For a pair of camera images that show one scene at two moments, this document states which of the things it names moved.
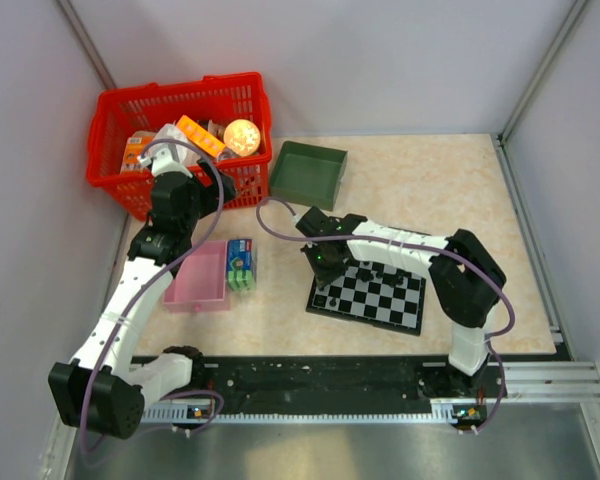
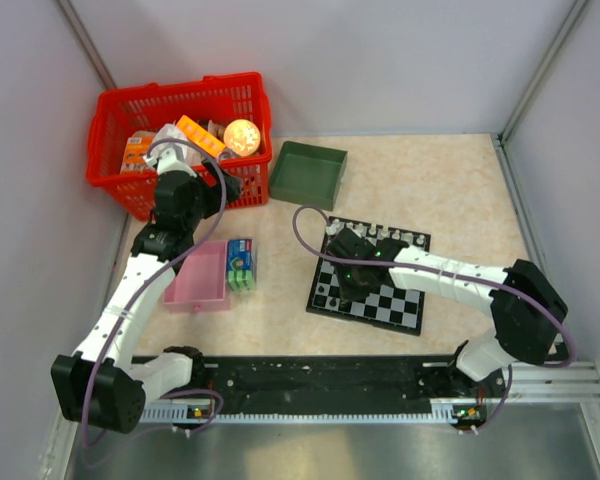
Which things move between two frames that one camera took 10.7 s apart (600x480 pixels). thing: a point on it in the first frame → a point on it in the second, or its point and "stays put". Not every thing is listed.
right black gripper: x=324 y=278 → x=348 y=294
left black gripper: x=211 y=193 stays put
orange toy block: x=200 y=136 stays put
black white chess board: x=375 y=294 stays put
